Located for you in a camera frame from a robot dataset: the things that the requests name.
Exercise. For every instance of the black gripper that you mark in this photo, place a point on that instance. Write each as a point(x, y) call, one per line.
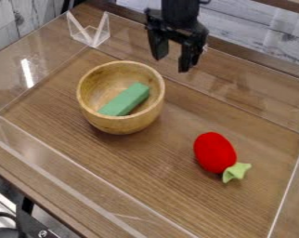
point(175, 22)

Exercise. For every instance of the green rectangular block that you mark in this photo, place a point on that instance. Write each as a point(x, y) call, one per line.
point(127, 100)

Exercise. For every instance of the light wooden bowl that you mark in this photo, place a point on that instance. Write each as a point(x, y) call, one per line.
point(103, 83)

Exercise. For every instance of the red plush strawberry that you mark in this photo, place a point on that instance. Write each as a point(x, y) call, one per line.
point(216, 157)

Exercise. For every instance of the clear acrylic corner bracket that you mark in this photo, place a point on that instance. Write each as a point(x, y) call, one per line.
point(92, 36)

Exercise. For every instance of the clear acrylic tray wall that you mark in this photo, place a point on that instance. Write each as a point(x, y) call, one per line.
point(97, 209)

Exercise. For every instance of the black table leg bracket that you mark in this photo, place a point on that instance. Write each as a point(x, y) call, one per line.
point(29, 227)

